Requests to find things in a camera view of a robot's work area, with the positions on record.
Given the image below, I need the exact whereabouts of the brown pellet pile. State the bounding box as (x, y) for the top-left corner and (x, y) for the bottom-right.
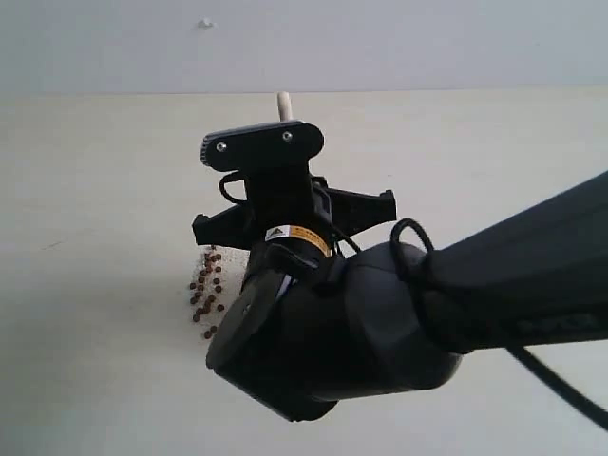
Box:
(188, 245), (226, 342)

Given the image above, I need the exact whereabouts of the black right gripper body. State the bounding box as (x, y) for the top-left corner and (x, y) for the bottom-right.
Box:
(237, 163), (333, 247)

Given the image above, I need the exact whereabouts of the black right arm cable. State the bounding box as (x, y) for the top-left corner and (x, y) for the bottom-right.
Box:
(217, 173), (608, 433)

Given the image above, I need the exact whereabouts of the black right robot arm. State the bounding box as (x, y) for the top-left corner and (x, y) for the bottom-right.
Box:
(193, 175), (607, 427)

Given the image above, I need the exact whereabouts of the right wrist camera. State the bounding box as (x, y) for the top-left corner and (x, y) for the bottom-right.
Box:
(200, 120), (324, 172)

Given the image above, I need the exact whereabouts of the white grain pile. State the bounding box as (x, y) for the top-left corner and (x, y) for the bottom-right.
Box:
(188, 245), (249, 342)

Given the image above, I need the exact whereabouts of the white handled paint brush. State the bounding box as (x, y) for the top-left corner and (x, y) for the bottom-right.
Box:
(276, 91), (294, 122)

